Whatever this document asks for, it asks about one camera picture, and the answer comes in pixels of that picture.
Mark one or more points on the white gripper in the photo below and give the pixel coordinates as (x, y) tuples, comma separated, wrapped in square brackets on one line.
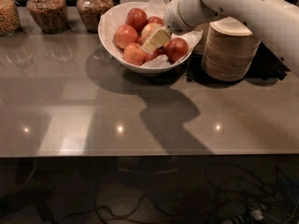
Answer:
[(176, 17)]

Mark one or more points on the yellow-red apple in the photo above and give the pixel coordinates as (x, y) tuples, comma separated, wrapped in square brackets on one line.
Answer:
[(148, 29)]

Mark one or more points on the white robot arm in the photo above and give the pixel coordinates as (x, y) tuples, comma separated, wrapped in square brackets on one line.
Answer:
[(274, 22)]

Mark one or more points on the red apple front centre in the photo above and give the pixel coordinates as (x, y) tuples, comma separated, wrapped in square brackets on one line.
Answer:
[(153, 55)]

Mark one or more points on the dark red apple right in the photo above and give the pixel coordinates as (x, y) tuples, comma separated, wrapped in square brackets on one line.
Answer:
[(175, 49)]

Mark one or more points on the red apple back right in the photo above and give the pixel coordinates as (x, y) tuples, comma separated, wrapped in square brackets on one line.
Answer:
[(155, 19)]

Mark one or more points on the red apple front left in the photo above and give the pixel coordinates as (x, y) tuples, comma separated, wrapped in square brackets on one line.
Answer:
[(134, 54)]

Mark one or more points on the red apple top back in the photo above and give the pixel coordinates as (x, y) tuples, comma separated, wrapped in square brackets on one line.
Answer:
[(137, 18)]

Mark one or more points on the white paper bowl liner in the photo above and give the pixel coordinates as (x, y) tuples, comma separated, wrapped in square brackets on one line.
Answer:
[(149, 6)]

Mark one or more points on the white ceramic bowl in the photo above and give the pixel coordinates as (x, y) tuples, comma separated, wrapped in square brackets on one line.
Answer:
[(109, 36)]

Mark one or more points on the back stack paper bowls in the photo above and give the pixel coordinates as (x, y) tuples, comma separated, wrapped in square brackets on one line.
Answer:
[(200, 46)]

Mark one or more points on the stack paper bowls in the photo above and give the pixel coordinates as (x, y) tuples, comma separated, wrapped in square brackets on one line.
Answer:
[(200, 46), (229, 51)]

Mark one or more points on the front stack paper bowls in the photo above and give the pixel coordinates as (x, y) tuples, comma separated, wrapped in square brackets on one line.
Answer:
[(229, 51)]

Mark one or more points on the right glass cereal jar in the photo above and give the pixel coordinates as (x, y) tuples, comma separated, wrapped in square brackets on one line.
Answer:
[(90, 12)]

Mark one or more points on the glass cereal jar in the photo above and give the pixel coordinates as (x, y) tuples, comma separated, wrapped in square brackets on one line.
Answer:
[(90, 12), (9, 18), (49, 15)]

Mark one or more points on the middle glass cereal jar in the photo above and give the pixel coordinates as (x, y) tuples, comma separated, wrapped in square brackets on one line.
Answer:
[(49, 15)]

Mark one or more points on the black mat under bowls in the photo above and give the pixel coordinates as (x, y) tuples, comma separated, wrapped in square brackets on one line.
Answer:
[(265, 65)]

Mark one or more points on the left glass cereal jar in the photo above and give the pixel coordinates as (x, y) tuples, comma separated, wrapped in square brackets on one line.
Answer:
[(9, 18)]

